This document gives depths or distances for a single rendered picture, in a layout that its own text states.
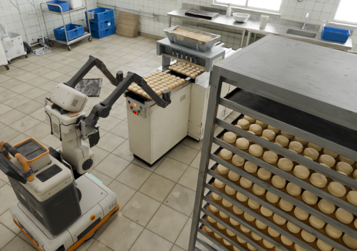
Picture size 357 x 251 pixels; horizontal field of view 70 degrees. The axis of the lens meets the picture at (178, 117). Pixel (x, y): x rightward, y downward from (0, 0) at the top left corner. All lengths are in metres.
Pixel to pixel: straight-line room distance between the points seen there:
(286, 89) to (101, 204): 1.92
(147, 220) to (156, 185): 0.41
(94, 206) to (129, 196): 0.48
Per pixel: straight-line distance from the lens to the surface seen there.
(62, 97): 1.94
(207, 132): 0.98
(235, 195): 1.22
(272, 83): 0.79
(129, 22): 7.07
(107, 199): 2.40
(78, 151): 2.12
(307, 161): 0.91
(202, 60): 2.83
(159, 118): 2.60
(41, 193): 1.90
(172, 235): 2.49
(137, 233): 2.51
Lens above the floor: 2.15
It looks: 35 degrees down
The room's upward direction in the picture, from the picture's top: 4 degrees clockwise
